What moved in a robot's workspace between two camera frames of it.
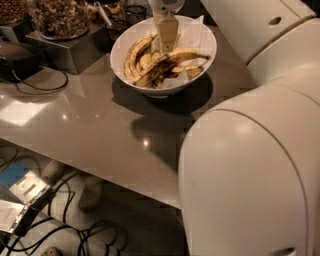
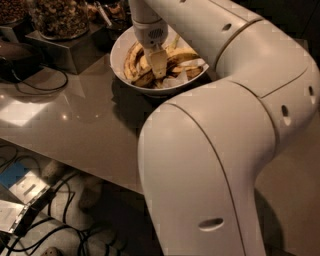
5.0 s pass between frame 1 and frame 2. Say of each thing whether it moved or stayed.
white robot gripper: moved
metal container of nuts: stayed
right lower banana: stayed
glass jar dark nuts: stayed
